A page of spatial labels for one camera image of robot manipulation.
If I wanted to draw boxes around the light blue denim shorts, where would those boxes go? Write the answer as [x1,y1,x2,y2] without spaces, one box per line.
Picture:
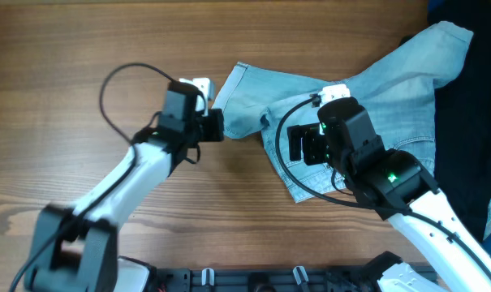
[214,21,474,202]

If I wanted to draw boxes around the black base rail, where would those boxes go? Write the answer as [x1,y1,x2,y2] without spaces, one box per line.
[147,265,439,292]

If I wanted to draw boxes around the dark navy garment pile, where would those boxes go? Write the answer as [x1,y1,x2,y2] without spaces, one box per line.
[428,0,491,241]

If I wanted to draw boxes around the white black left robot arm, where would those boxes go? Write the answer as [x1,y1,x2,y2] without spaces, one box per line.
[15,78,223,291]

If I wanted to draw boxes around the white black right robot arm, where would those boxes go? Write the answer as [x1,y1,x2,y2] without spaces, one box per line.
[287,94,491,291]

